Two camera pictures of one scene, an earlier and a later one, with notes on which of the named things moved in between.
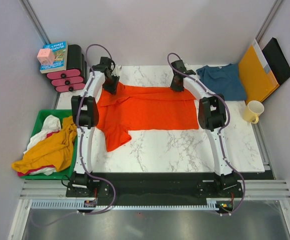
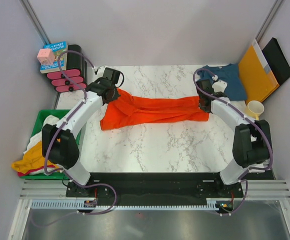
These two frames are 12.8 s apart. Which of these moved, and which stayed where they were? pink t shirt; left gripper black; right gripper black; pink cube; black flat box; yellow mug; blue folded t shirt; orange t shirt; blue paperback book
Moved: left gripper black; orange t shirt; right gripper black
Stayed: pink t shirt; blue paperback book; black flat box; yellow mug; blue folded t shirt; pink cube
